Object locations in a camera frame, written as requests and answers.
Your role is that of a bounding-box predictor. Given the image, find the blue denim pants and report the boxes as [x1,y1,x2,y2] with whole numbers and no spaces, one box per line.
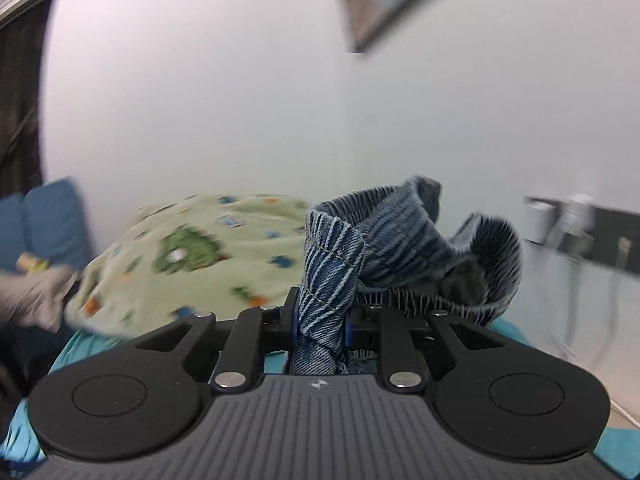
[287,176,523,376]

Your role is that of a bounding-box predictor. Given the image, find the dark barred window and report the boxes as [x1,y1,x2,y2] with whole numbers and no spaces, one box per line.
[0,0,55,198]

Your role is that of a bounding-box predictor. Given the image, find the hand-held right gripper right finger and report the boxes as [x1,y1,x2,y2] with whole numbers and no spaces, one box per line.
[344,306,506,392]

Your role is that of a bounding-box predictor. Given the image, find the white cable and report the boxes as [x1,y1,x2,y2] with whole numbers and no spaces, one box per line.
[542,240,640,426]

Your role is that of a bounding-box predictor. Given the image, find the grey cloth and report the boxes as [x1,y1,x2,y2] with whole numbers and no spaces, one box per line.
[0,265,80,335]

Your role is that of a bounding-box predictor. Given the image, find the green printed fleece blanket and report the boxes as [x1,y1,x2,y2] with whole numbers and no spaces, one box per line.
[64,193,311,338]

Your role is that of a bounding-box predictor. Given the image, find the framed gold leaf picture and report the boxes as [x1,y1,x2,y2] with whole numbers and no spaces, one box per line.
[327,0,463,54]

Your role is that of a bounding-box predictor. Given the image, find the black wall socket panel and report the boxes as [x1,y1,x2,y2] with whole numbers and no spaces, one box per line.
[525,199,640,277]

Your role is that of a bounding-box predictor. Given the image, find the teal printed bed sheet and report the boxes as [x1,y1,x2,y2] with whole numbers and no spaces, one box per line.
[0,317,640,480]

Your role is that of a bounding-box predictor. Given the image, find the white power adapter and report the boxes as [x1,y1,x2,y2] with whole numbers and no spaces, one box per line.
[559,192,597,246]
[525,200,555,245]

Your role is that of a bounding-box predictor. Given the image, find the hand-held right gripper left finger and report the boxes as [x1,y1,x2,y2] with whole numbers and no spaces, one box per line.
[135,286,303,392]

